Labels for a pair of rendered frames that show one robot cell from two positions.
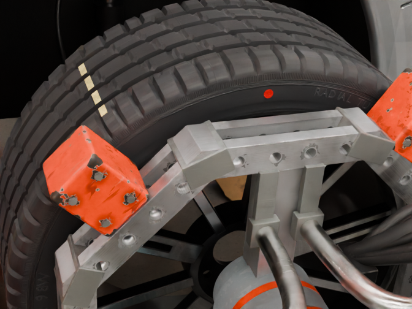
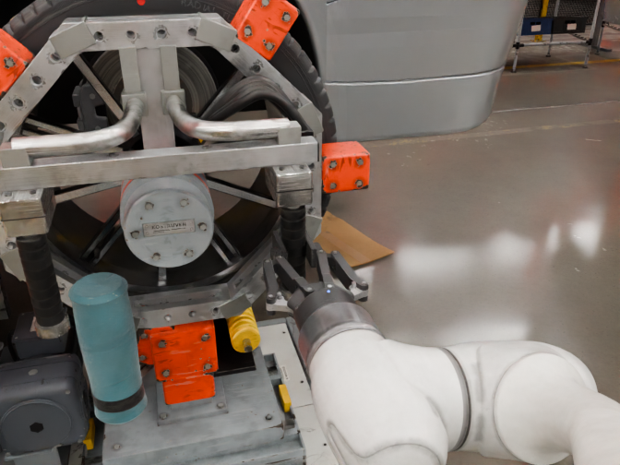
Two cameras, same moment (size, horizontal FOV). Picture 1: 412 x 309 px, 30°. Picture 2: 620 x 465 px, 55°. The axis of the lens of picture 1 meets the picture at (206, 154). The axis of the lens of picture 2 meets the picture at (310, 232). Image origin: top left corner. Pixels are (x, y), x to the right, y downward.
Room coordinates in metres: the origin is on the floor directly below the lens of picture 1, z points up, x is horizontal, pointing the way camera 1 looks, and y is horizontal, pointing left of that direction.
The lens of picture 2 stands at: (-0.12, -0.42, 1.24)
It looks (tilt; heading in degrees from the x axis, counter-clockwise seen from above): 27 degrees down; 5
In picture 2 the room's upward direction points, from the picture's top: straight up
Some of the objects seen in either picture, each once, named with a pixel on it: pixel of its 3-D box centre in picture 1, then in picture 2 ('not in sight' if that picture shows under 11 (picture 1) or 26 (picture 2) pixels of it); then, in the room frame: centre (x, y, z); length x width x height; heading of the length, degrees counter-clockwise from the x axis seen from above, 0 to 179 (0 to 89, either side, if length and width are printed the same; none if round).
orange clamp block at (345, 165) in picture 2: not in sight; (339, 166); (0.90, -0.38, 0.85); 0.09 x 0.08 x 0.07; 110
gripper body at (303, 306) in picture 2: not in sight; (323, 308); (0.47, -0.38, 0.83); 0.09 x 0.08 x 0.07; 20
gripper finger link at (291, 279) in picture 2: not in sight; (293, 282); (0.53, -0.34, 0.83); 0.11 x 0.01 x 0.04; 31
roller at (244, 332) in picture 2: not in sight; (237, 307); (0.92, -0.17, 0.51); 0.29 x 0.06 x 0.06; 20
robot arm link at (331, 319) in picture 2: not in sight; (341, 345); (0.40, -0.41, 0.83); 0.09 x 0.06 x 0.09; 110
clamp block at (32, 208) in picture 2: not in sight; (29, 202); (0.54, 0.00, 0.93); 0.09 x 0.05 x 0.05; 20
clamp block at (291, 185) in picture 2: not in sight; (287, 177); (0.65, -0.32, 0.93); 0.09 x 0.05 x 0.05; 20
